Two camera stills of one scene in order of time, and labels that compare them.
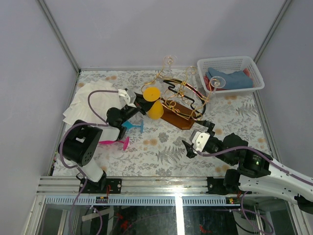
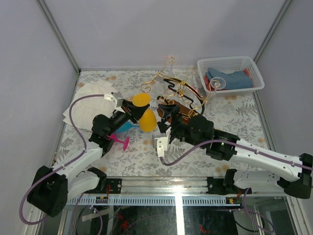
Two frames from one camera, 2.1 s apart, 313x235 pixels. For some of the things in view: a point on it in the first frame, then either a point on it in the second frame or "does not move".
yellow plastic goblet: (153, 94) → (148, 121)
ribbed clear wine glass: (170, 60) does not move
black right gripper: (190, 152) → (169, 110)
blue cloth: (234, 80) does not move
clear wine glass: (217, 82) does not move
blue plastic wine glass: (128, 125) does not move
